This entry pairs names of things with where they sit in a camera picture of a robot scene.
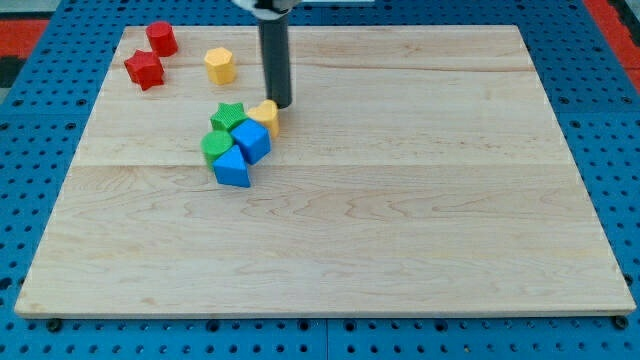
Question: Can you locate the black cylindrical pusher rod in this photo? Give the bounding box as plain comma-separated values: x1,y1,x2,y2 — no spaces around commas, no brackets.
258,15,293,109

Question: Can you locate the green cylinder block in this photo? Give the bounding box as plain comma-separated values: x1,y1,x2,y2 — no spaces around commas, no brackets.
200,130,234,170

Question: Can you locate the yellow hexagon block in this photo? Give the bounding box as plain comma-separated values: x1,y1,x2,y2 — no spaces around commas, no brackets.
204,47,236,85

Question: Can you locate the wooden board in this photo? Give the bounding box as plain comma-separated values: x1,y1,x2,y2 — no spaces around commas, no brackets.
15,25,636,319

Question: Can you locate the red cylinder block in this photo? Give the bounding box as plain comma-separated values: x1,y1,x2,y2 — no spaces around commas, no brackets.
145,21,179,57

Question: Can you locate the yellow heart block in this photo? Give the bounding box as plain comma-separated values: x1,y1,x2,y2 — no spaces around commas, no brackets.
246,99,280,138

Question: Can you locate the green star block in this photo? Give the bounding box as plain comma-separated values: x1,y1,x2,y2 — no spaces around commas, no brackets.
210,103,248,132

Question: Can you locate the blue cube block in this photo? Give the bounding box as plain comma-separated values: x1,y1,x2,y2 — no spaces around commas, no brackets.
231,119,271,165

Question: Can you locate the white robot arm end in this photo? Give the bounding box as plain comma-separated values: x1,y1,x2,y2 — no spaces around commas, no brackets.
232,0,301,21

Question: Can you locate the red star block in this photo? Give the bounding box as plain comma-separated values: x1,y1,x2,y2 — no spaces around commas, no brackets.
124,50,164,91

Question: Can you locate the blue triangle block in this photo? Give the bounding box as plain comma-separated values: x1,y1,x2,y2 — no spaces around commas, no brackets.
212,145,251,188

